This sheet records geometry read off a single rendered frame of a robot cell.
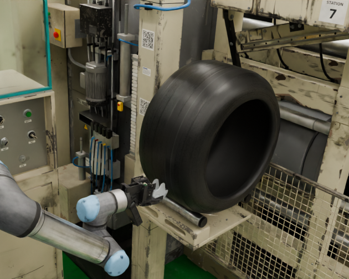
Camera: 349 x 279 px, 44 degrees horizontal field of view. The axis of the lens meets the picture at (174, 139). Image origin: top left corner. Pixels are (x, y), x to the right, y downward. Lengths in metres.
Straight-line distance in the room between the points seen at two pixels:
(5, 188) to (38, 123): 0.87
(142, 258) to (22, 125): 0.87
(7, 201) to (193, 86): 0.73
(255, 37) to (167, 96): 0.55
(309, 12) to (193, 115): 0.54
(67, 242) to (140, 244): 1.02
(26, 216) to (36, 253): 1.11
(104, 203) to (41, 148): 0.71
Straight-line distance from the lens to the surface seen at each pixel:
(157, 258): 2.24
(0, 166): 1.19
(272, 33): 1.84
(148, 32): 1.75
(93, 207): 1.33
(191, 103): 1.44
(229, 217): 1.90
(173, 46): 1.76
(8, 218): 1.09
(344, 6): 1.53
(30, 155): 1.98
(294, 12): 1.62
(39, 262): 2.24
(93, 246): 1.25
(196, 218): 1.67
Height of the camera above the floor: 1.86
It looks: 24 degrees down
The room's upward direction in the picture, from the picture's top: 4 degrees clockwise
